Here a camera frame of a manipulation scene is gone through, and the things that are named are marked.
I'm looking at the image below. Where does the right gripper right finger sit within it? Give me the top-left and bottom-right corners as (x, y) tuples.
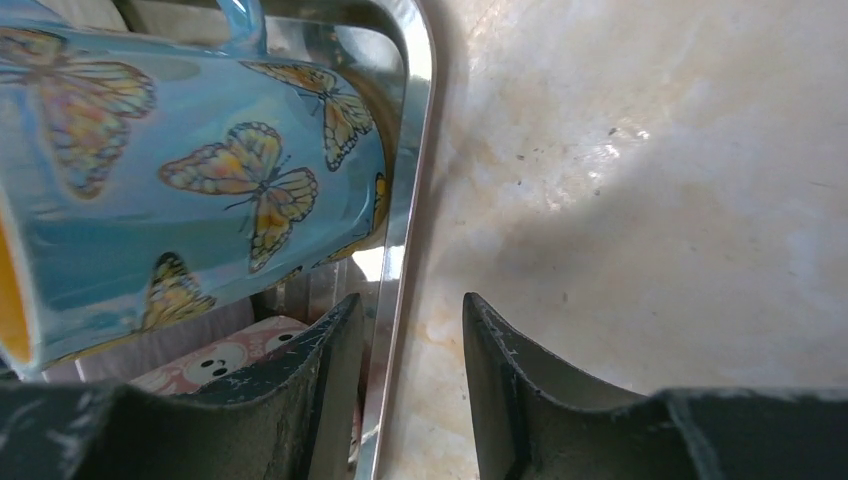
(462, 293), (847, 479)

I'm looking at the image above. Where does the blue butterfly mug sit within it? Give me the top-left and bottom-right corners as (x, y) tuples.
(1, 1), (393, 376)

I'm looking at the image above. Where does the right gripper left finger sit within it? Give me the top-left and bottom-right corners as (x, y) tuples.
(1, 294), (363, 479)

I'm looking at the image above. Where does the steel serving tray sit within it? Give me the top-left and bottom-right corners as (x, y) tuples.
(112, 0), (439, 480)

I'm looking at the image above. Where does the pink mug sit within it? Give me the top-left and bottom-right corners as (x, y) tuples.
(130, 315), (310, 396)

